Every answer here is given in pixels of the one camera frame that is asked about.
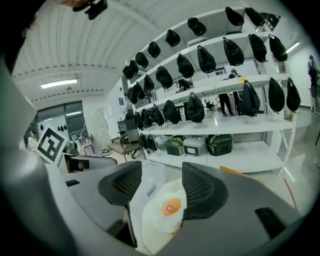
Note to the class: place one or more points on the long ceiling light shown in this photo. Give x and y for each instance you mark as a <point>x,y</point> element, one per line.
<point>58,84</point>
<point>293,47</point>

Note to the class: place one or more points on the black head-worn camera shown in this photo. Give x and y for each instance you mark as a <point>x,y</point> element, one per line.
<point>96,10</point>

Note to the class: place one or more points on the white fluffy plush with orange patch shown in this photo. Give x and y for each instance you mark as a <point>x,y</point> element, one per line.
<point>155,217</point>

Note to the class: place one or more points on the white windowed equipment case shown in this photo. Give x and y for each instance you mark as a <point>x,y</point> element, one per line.
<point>195,143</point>

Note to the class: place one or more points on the large orange pillow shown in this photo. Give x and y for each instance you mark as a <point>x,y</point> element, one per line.
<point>232,171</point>

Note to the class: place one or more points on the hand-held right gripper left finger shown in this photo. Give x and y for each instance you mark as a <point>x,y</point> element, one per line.
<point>87,197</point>

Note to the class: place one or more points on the dark framed window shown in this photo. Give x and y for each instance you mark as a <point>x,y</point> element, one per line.
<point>75,122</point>

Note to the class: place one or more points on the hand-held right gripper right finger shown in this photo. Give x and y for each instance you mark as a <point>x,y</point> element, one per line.
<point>237,225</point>

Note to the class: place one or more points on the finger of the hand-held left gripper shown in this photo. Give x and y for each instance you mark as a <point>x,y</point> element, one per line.
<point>103,163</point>

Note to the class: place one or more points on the red floor tape strip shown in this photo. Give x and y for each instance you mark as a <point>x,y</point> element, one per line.
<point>290,192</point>

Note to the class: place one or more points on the white shelving rack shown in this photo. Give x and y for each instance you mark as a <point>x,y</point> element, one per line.
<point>225,125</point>

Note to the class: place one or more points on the small pink-panelled table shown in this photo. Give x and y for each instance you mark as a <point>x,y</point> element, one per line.
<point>87,150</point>

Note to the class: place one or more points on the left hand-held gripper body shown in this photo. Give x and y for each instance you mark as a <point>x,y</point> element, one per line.
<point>51,145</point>

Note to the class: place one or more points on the plain white equipment case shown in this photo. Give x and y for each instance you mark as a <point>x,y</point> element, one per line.
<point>161,141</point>

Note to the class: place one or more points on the staircase with black railing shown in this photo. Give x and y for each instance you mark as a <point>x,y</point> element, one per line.
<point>271,21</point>

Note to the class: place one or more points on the blue wall poster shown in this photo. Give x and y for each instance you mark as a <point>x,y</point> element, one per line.
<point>121,101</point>

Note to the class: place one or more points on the green-lidded equipment case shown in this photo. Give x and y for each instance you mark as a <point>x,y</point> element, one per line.
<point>175,147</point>

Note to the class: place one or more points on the grey locker cabinet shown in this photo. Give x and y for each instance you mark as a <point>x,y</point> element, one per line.
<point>98,127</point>

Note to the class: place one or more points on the black green-topped equipment case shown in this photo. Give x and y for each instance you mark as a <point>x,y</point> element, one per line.
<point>221,146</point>

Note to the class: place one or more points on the low wooden platform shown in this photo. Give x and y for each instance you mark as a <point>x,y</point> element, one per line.
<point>117,148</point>

